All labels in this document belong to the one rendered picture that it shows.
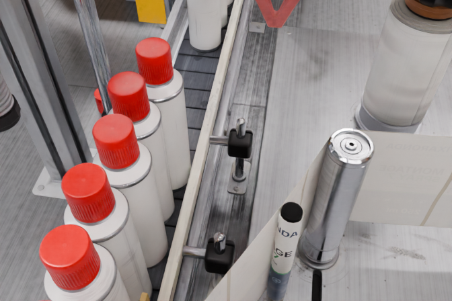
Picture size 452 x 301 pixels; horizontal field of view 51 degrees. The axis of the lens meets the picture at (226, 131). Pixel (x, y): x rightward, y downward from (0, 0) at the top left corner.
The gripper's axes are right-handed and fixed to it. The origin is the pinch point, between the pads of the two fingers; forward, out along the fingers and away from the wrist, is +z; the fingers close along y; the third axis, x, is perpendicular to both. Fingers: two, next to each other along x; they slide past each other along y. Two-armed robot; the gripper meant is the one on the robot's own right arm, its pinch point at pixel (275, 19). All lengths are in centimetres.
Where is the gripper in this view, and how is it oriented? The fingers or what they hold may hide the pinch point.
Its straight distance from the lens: 49.4
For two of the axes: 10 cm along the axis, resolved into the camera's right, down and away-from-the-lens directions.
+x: -9.9, -1.0, 1.1
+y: 1.5, -7.4, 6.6
